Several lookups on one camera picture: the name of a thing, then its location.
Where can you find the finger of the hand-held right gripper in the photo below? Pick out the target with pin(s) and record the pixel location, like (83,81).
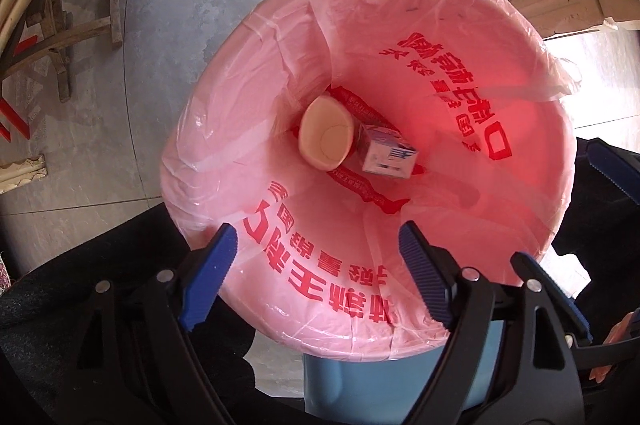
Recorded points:
(580,312)
(606,166)

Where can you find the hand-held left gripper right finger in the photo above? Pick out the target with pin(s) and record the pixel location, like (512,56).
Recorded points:
(425,275)

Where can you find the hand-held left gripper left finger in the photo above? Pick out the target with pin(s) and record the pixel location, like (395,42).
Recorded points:
(215,275)

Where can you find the blue plastic bin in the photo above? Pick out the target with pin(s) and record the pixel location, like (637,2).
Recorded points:
(360,380)

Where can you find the pink plastic bin bag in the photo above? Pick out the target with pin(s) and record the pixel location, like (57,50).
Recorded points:
(450,30)

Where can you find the person's right hand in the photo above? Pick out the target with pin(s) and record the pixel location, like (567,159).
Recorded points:
(625,335)

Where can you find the small blue white carton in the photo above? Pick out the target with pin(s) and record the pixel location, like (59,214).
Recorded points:
(385,150)

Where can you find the person's black pants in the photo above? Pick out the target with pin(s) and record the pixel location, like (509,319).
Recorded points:
(50,305)

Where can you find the beige paper cup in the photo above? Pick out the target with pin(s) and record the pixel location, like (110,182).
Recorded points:
(325,135)

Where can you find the carved beige moulding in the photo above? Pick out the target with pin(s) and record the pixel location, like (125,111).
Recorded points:
(25,171)

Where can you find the red bars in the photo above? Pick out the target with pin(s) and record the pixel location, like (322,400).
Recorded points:
(15,125)

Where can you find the wooden chair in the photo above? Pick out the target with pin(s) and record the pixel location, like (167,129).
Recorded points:
(116,0)

